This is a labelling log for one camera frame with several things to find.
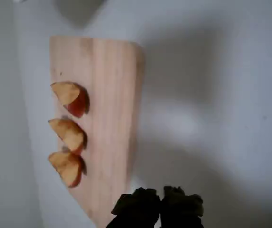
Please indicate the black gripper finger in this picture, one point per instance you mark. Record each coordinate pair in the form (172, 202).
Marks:
(138, 209)
(181, 211)

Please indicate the apple slice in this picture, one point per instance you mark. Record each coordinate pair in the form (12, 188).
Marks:
(67, 168)
(68, 134)
(70, 97)

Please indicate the wooden cutting board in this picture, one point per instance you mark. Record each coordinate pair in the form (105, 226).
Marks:
(109, 107)

